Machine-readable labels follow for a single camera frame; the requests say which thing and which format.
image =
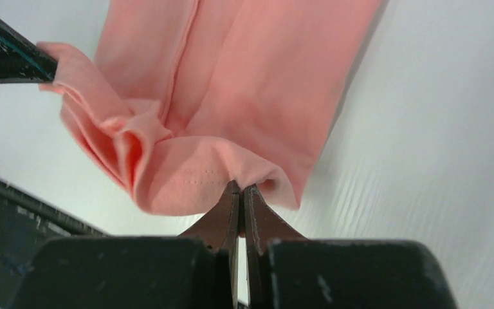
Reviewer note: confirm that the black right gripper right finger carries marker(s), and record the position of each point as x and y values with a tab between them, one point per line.
287	270

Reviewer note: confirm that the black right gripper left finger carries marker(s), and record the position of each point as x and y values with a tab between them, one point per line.
197	269

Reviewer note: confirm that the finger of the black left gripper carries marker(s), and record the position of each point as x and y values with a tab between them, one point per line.
21	61

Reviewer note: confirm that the salmon pink t shirt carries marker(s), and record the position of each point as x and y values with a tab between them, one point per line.
183	97

